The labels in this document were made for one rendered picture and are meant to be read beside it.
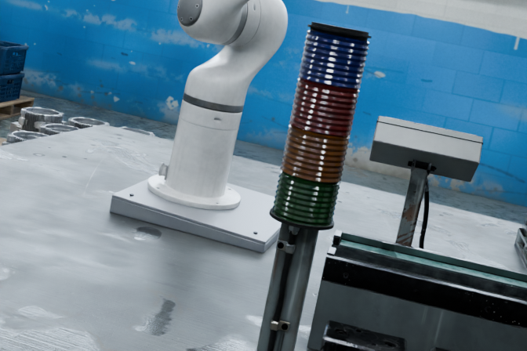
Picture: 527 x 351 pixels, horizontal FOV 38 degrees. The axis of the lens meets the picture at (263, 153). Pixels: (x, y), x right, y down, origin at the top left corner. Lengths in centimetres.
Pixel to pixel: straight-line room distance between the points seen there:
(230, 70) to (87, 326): 65
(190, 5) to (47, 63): 635
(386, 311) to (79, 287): 42
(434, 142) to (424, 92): 541
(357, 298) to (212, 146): 57
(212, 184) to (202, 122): 13
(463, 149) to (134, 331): 59
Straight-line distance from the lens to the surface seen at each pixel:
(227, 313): 110
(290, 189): 72
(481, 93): 665
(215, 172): 149
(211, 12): 140
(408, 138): 125
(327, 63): 70
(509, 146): 669
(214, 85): 145
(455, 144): 126
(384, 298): 101
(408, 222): 129
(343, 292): 101
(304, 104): 71
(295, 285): 76
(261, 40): 149
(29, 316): 101
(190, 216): 141
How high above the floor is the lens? 122
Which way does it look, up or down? 11 degrees down
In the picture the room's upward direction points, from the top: 11 degrees clockwise
